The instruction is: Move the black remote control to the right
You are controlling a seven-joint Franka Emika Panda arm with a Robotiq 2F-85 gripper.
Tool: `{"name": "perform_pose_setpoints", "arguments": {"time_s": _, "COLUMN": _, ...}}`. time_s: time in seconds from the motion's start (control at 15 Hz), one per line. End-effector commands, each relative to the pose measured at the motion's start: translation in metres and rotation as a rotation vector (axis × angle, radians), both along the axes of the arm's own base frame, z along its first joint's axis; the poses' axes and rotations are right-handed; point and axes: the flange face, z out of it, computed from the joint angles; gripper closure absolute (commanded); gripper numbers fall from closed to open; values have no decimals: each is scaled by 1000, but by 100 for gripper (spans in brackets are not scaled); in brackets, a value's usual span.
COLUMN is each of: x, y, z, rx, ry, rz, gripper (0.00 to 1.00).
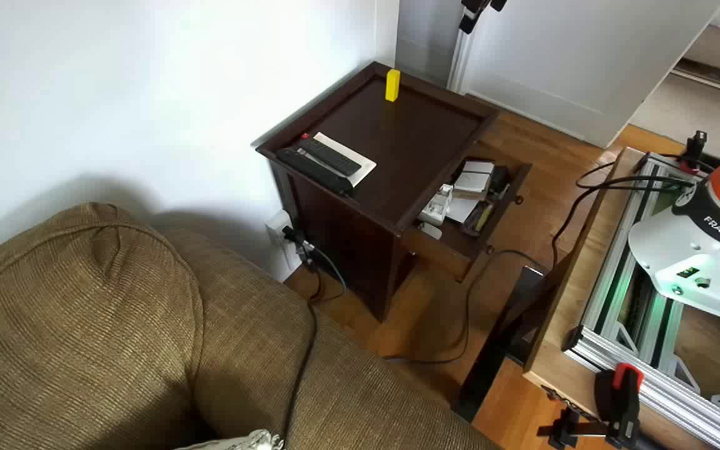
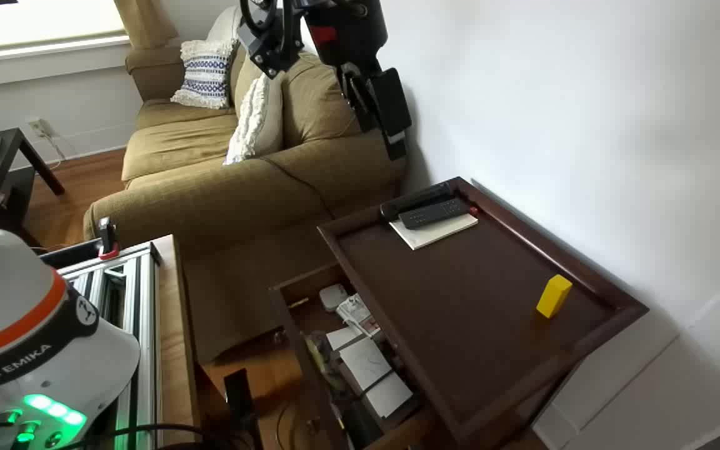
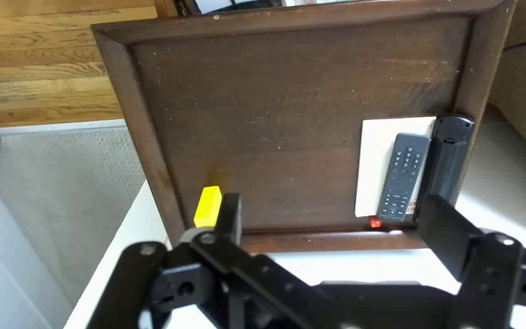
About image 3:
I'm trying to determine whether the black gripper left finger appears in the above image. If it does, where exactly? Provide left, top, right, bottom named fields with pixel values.
left=86, top=191, right=314, bottom=329

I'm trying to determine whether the yellow block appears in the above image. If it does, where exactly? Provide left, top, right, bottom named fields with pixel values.
left=192, top=182, right=225, bottom=230

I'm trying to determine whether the plain black remote control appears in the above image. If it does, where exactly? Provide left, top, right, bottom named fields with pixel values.
left=418, top=111, right=477, bottom=208

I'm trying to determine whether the dark brown wooden side table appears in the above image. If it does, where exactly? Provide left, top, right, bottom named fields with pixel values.
left=90, top=0, right=519, bottom=253

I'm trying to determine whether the small red object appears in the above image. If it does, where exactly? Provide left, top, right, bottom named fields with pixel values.
left=365, top=215, right=387, bottom=231

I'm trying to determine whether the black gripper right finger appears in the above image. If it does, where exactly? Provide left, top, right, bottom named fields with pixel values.
left=416, top=191, right=526, bottom=329

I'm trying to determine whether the dark grey button remote control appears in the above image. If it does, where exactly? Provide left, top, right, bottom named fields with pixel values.
left=376, top=131, right=433, bottom=224

